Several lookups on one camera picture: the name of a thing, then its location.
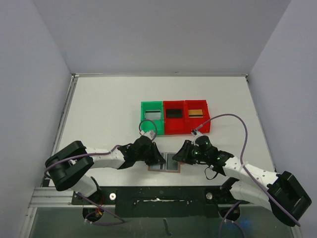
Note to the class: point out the red plastic bin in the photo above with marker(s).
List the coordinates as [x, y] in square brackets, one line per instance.
[192, 123]
[174, 126]

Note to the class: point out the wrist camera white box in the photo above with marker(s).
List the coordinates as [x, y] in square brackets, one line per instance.
[151, 134]
[196, 133]

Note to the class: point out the brown leather card holder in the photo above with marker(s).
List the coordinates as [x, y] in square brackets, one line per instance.
[162, 168]

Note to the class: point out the aluminium front rail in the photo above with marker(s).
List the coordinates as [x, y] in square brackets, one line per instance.
[49, 197]

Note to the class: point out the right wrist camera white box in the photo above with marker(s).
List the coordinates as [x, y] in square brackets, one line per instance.
[196, 133]

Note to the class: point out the dark grey card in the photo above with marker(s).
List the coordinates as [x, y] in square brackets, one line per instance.
[171, 165]

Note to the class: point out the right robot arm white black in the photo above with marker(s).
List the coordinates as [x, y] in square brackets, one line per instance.
[282, 194]

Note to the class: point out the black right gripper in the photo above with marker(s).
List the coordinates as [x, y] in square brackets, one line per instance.
[186, 151]

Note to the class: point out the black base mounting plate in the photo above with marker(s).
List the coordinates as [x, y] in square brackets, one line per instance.
[164, 201]

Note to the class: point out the black card in bin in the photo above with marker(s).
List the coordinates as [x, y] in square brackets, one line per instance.
[174, 113]

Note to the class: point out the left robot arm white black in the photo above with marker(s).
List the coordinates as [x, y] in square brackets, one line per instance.
[67, 168]

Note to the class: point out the gold card in bin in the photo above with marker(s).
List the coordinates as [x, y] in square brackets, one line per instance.
[196, 113]

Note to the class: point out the middle red plastic bin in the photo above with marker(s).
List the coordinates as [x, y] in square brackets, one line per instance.
[174, 126]

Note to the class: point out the right red plastic bin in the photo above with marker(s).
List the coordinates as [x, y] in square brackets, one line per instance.
[192, 123]

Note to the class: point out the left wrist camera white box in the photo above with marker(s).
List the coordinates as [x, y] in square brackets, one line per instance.
[151, 134]

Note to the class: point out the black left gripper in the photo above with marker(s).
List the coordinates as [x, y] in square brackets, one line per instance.
[150, 153]

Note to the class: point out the green plastic bin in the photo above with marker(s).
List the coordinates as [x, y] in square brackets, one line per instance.
[152, 124]

